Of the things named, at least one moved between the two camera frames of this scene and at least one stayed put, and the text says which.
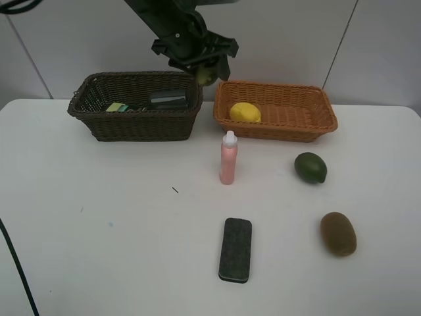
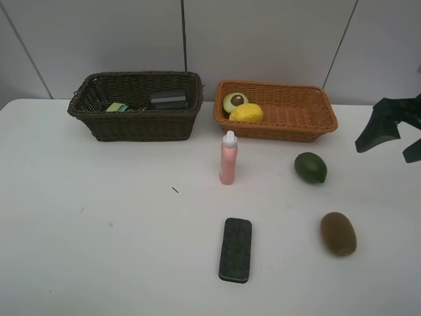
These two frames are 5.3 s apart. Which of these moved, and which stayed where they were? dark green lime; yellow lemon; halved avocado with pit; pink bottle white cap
Moved: halved avocado with pit
Stayed: pink bottle white cap; dark green lime; yellow lemon
